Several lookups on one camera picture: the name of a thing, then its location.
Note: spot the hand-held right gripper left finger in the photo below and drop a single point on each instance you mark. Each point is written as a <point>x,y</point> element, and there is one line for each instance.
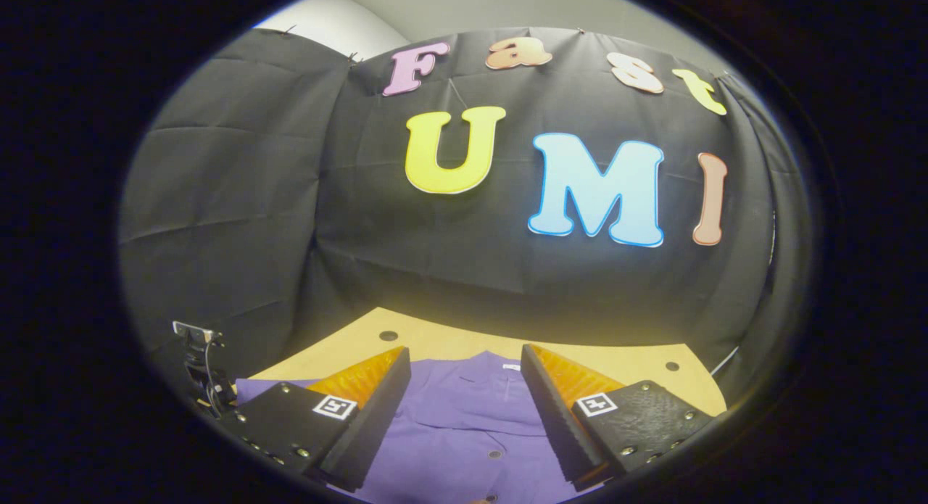
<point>373,424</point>

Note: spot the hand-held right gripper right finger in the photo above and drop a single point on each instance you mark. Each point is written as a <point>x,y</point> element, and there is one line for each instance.
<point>554,424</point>

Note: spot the purple button shirt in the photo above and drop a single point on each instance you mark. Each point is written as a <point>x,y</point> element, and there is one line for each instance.
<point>464,417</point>

